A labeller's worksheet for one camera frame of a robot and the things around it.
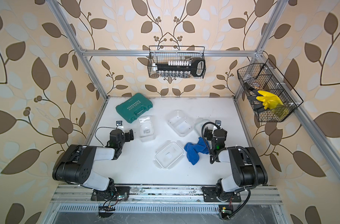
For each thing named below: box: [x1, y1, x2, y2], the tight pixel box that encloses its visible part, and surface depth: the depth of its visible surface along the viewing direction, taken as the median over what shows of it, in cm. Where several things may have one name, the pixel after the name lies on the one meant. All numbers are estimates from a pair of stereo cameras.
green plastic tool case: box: [115, 92, 153, 124], surface depth 111 cm
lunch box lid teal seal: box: [193, 119, 215, 138], surface depth 106 cm
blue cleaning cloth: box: [184, 136, 210, 166], surface depth 87 cm
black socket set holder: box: [152, 57, 206, 79], surface depth 86 cm
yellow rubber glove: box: [255, 90, 284, 110], surface depth 68 cm
